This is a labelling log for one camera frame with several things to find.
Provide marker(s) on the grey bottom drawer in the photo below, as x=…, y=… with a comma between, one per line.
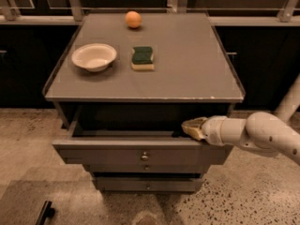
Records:
x=148, y=184

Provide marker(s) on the white bowl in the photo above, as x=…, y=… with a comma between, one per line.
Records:
x=94, y=57

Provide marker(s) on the orange fruit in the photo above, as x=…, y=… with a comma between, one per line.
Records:
x=133, y=19

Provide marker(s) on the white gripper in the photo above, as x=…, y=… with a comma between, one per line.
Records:
x=213, y=129

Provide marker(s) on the grey middle drawer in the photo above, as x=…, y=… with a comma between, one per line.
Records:
x=146, y=168

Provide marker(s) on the grey top drawer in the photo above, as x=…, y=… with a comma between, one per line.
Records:
x=95, y=139

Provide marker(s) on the grey drawer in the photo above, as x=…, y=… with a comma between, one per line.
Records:
x=148, y=184
x=146, y=168
x=95, y=139

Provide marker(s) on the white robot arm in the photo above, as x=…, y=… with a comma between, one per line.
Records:
x=261, y=133

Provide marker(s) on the metal railing frame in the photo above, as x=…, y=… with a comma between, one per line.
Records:
x=220, y=12

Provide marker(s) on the black object on floor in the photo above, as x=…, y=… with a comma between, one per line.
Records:
x=47, y=211

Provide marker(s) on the green yellow sponge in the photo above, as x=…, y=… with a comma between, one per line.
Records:
x=142, y=58

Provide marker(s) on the grey drawer cabinet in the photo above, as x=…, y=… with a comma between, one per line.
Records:
x=192, y=76

